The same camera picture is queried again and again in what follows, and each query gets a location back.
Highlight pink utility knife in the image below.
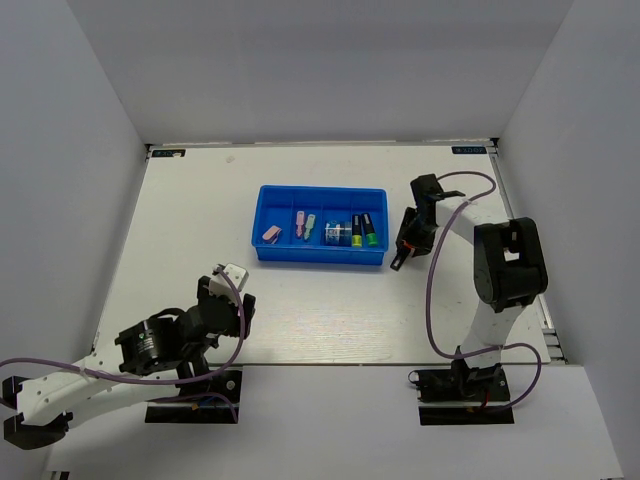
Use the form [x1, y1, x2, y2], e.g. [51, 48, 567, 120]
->
[295, 210, 306, 239]

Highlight right corner label sticker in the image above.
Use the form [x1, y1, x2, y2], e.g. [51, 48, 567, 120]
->
[451, 145, 487, 155]

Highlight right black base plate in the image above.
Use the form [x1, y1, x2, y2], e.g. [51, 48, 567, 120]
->
[408, 369, 515, 427]

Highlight left corner label sticker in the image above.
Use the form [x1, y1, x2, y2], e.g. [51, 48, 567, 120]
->
[151, 149, 186, 158]

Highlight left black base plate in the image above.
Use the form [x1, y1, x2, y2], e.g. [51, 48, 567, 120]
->
[145, 369, 243, 425]

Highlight pink eraser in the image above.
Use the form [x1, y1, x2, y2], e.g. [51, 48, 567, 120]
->
[261, 225, 282, 244]

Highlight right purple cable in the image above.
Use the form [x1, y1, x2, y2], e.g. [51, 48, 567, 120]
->
[425, 170, 543, 412]

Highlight blue plastic divided bin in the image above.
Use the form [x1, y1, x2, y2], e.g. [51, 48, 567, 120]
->
[251, 185, 389, 266]

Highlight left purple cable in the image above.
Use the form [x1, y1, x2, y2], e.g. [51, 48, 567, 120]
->
[0, 268, 247, 424]

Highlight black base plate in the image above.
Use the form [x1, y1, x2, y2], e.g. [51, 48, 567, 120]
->
[145, 369, 243, 425]
[408, 369, 515, 427]

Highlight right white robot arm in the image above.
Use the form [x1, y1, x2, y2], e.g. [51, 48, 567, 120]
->
[391, 174, 548, 399]

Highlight blue tape roll pack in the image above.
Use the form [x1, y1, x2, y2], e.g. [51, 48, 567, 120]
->
[324, 220, 352, 247]

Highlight orange capped black highlighter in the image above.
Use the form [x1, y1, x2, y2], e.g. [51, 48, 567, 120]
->
[390, 242, 414, 271]

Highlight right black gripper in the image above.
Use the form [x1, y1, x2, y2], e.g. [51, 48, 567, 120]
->
[396, 206, 438, 257]

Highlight purple cable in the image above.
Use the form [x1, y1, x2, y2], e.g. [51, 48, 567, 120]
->
[425, 170, 543, 412]
[0, 268, 247, 424]

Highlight corner label sticker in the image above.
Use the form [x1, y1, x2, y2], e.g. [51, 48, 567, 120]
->
[151, 149, 186, 158]
[451, 145, 487, 155]

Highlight green clear utility knife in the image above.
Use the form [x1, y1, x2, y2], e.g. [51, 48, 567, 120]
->
[303, 214, 316, 242]

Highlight green capped black highlighter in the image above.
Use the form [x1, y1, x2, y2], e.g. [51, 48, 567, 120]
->
[361, 213, 379, 248]

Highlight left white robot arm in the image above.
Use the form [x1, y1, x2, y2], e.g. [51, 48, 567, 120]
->
[1, 264, 256, 450]

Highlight yellow capped black highlighter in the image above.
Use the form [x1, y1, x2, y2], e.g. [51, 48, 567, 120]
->
[351, 214, 363, 248]

